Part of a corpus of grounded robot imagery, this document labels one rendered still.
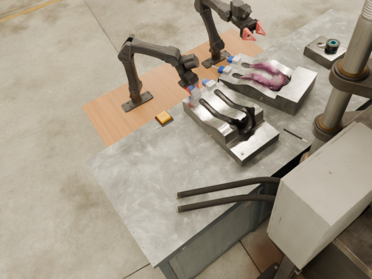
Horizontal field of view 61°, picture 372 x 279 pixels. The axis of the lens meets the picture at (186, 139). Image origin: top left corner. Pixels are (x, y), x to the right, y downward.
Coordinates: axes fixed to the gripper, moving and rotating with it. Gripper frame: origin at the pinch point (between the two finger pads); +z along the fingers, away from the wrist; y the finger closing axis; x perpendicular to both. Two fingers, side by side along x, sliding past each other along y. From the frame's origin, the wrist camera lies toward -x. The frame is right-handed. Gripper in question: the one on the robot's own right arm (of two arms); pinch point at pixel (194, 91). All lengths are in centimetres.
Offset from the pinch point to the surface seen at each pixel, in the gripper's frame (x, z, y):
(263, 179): -61, 19, -10
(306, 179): -102, -27, -15
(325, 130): -83, -9, 10
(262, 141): -40.3, 22.8, 6.4
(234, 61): 11.4, 9.7, 35.3
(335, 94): -86, -24, 14
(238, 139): -32.7, 18.5, -1.8
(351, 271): -97, 62, -6
